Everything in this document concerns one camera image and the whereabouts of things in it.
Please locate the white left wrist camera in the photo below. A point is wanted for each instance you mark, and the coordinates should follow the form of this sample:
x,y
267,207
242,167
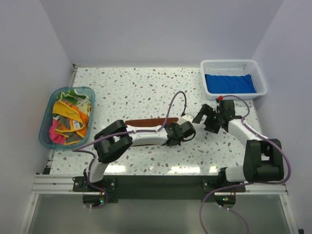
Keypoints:
x,y
185,118

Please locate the pink towel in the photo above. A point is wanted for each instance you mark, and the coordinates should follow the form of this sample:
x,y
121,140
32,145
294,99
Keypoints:
x,y
56,137

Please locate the brown towel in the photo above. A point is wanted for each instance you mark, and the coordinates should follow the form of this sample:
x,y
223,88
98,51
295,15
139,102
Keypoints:
x,y
151,122

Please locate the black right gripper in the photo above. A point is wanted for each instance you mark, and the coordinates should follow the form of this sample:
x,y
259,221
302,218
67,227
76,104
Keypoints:
x,y
207,110

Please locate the white plastic mesh basket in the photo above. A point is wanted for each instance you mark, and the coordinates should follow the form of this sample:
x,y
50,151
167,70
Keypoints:
x,y
234,67

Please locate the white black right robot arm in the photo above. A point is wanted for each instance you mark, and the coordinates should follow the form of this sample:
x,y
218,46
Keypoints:
x,y
263,159

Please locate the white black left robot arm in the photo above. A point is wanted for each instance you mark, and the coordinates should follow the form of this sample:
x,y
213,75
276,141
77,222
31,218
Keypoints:
x,y
113,141

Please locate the green patterned towel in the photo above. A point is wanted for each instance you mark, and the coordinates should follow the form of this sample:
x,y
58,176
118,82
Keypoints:
x,y
81,101

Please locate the blue towel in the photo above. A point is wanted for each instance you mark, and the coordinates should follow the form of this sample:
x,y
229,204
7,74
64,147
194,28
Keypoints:
x,y
230,84

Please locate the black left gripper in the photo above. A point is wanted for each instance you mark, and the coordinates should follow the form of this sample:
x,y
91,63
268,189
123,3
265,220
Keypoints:
x,y
174,125

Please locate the teal plastic bin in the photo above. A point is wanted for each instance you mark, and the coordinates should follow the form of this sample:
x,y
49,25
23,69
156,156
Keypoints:
x,y
48,119

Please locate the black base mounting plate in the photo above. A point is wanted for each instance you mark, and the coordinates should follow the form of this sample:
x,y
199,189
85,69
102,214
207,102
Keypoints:
x,y
148,187

